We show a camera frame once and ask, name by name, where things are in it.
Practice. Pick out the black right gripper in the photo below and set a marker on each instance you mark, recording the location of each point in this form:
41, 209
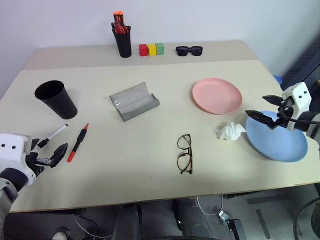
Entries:
282, 120

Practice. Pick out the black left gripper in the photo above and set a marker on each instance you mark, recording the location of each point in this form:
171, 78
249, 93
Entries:
41, 162

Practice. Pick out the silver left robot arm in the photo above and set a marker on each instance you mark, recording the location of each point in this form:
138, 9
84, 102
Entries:
8, 180

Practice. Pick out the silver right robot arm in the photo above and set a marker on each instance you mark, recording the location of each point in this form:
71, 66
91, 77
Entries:
308, 121

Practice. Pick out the white marker with black cap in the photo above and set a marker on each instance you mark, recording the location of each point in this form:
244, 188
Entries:
53, 135

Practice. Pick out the blue round object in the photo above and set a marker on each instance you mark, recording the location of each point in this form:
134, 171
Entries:
278, 79

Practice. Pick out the black marker with red cap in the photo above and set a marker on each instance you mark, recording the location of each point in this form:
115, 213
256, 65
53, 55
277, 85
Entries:
78, 142

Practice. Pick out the blue plate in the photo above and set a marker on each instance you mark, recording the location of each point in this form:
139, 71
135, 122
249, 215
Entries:
280, 143

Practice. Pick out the crumpled white tissue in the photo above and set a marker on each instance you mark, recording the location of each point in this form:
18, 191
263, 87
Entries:
229, 131

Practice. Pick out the empty black cup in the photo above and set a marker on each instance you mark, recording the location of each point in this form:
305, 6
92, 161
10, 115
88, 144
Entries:
58, 102

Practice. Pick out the pink plate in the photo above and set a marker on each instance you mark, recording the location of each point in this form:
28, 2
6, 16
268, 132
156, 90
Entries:
217, 95

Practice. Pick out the dark ribbed radiator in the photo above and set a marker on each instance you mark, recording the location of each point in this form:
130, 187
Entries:
303, 63

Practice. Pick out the white shoe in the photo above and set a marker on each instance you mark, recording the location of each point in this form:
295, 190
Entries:
59, 235

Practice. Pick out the tortoiseshell eyeglasses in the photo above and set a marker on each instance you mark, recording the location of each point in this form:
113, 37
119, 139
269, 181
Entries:
189, 151

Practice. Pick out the open grey glasses case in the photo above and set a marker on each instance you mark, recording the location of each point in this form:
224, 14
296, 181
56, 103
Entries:
133, 102

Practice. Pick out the black sunglasses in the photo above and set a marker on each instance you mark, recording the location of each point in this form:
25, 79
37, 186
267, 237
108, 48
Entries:
183, 51

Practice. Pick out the green wooden block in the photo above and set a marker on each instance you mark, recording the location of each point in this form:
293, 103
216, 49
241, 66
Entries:
160, 48

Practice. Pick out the black pen holder cup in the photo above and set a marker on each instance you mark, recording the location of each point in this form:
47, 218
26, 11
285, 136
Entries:
123, 45

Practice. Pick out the yellow wooden block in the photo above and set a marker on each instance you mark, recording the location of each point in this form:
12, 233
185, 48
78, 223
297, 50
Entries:
151, 50

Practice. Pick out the red wooden block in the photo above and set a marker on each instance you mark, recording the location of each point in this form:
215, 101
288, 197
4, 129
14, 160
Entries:
143, 50

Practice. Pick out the red marker pen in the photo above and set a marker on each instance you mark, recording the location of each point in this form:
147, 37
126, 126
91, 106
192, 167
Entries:
120, 28

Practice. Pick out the orange-capped black marker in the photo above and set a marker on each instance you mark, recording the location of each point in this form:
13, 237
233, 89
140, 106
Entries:
118, 15

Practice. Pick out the black metal bracket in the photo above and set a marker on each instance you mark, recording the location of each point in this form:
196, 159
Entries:
231, 225

